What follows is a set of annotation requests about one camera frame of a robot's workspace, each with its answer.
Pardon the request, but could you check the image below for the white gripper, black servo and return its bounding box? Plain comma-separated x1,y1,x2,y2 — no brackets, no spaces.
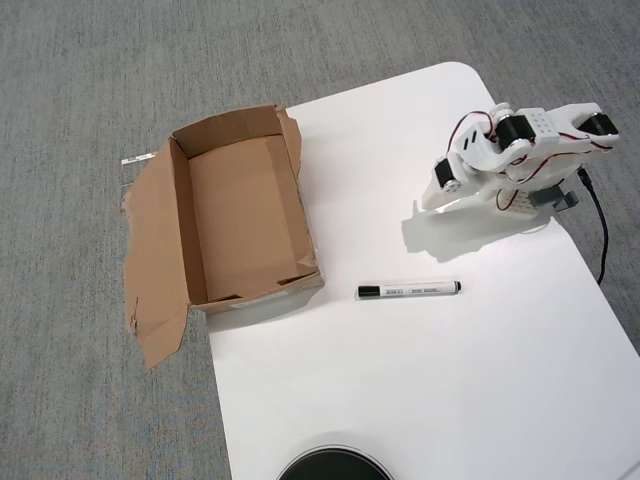
421,154,496,212

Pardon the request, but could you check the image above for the black and white marker pen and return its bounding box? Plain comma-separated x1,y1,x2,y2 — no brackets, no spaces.
356,279,462,301

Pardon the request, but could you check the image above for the open brown cardboard box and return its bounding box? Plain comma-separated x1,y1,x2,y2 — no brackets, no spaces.
119,103,327,370

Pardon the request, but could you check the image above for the grey table clamp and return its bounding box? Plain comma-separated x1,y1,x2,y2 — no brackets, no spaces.
530,186,580,215

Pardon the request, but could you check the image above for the black round disc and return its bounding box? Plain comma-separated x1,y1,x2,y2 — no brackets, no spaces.
276,444,394,480

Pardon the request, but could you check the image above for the black power cable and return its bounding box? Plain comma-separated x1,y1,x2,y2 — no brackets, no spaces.
577,167,610,286

